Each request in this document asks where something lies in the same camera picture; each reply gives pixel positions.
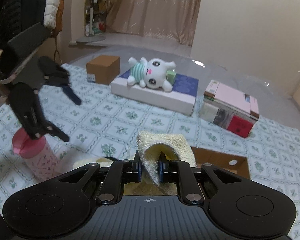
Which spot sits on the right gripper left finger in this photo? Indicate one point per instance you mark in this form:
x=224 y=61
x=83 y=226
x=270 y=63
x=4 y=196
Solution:
x=119 y=173

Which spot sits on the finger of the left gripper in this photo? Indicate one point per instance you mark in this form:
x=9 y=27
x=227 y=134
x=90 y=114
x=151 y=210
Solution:
x=24 y=102
x=57 y=76

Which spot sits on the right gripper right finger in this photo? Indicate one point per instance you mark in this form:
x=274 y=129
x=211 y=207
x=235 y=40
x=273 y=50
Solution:
x=181 y=174

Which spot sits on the yellow towel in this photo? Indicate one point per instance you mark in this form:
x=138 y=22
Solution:
x=174 y=146

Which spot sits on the dark brown scrunchie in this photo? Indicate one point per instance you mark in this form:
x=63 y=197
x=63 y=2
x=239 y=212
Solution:
x=111 y=158

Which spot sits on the brown jacket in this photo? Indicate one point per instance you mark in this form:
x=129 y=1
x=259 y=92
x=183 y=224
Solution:
x=59 y=23

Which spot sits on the black jacket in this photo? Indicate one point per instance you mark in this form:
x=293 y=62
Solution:
x=18 y=15

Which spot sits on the green floral tablecloth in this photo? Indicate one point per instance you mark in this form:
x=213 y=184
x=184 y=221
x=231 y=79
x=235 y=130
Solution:
x=107 y=125

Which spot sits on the small closed cardboard box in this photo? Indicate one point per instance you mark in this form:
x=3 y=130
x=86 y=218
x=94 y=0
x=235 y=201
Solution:
x=103 y=69

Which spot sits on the standing fan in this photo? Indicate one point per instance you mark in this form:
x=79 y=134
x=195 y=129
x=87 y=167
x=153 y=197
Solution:
x=97 y=38

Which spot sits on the open brown cardboard tray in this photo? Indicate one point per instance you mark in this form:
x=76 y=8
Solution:
x=233 y=163

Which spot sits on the pink lidded cup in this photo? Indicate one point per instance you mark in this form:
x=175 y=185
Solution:
x=36 y=154

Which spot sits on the white puffer jacket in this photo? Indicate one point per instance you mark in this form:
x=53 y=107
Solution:
x=50 y=12

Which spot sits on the white flat box blue top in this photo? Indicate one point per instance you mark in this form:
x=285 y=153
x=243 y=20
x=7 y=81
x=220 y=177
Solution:
x=181 y=99

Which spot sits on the stack of books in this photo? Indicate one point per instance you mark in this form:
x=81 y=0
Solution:
x=229 y=108

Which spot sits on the bookshelf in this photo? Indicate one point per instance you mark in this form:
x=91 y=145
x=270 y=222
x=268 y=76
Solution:
x=95 y=17

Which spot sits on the small green box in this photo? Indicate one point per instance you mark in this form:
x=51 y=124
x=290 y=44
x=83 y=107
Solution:
x=170 y=76

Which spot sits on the white bunny plush toy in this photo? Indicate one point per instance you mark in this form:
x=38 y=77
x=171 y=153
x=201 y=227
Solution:
x=151 y=74

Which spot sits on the beige curtain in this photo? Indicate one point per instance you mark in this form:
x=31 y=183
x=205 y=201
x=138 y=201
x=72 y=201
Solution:
x=165 y=19

